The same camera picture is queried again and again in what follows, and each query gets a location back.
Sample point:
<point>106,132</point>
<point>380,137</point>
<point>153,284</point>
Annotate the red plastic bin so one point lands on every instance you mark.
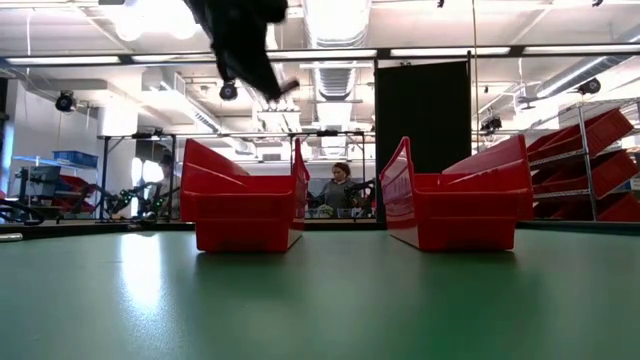
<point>240,220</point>
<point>470,220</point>

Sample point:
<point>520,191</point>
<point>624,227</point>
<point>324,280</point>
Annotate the white square ceiling box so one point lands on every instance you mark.
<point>117,120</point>

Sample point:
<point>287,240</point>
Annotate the metal shelf rack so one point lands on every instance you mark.
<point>589,175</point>

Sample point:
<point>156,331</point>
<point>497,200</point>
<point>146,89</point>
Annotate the white ribbed ceiling duct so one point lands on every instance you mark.
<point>335,80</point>

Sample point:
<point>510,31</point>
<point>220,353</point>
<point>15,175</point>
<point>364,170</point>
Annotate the black ceiling projector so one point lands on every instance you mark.
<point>491,125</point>

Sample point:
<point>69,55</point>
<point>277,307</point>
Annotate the person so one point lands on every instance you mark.
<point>340,190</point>
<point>167,172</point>

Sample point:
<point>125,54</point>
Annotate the black standing panel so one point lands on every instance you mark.
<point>425,100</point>

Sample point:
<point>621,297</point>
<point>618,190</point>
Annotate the white ceiling pipe bundle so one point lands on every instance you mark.
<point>280,115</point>

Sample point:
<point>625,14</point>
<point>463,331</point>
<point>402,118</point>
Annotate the small background robot arm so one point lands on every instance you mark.
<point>130,200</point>
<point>366,192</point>

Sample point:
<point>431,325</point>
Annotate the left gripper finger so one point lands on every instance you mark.
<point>275,89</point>

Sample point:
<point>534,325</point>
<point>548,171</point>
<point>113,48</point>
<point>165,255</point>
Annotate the blue storage bin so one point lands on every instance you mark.
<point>75,159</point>

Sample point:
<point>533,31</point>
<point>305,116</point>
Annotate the red shelf bin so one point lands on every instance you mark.
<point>620,210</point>
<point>615,172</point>
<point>600,132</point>

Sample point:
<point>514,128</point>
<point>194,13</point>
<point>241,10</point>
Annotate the green table mat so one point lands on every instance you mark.
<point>320,300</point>

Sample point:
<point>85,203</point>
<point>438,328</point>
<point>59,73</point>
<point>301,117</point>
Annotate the white ceiling light strip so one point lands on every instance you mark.
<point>450,51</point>
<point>575,49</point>
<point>62,60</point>
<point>325,54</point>
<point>165,58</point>

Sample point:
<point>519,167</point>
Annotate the grey spiral ceiling duct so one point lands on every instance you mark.
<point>600,62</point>

